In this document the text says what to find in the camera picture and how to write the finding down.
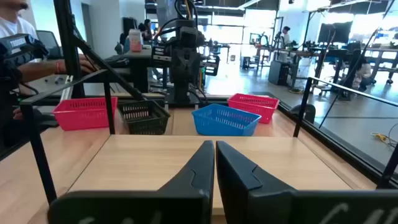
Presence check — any black monitor screen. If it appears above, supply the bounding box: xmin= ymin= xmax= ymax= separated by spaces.
xmin=317 ymin=21 xmax=354 ymax=45

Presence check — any black computer tower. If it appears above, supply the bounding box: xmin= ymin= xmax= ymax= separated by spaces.
xmin=267 ymin=59 xmax=292 ymax=86

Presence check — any black plastic slotted basket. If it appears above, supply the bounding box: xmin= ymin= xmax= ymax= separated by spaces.
xmin=117 ymin=99 xmax=172 ymax=136

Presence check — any person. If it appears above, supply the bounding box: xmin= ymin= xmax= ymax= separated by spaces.
xmin=279 ymin=26 xmax=292 ymax=48
xmin=0 ymin=0 xmax=99 ymax=150

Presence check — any person's hand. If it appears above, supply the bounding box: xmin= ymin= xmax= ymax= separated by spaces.
xmin=78 ymin=54 xmax=99 ymax=75

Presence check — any pink and white container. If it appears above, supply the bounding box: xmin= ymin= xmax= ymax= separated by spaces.
xmin=128 ymin=28 xmax=144 ymax=53

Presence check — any blue plastic slotted basket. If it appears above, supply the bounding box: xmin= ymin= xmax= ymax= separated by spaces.
xmin=191 ymin=103 xmax=262 ymax=137

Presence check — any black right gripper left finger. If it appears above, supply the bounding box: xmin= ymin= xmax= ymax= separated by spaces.
xmin=47 ymin=139 xmax=216 ymax=224

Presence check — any black table edge rail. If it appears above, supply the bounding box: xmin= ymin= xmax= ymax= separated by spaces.
xmin=248 ymin=91 xmax=398 ymax=189

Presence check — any black rig post with brace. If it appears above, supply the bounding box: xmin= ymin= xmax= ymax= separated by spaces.
xmin=52 ymin=0 xmax=147 ymax=101

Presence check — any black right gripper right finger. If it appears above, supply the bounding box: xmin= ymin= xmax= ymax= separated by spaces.
xmin=216 ymin=140 xmax=398 ymax=224

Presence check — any black desk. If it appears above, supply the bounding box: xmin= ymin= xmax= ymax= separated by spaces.
xmin=104 ymin=46 xmax=154 ymax=94

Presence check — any red plastic slotted basket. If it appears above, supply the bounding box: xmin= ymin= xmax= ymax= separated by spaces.
xmin=227 ymin=93 xmax=280 ymax=124
xmin=52 ymin=96 xmax=119 ymax=132

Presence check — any dark office chair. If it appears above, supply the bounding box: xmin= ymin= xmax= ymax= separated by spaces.
xmin=35 ymin=29 xmax=63 ymax=60

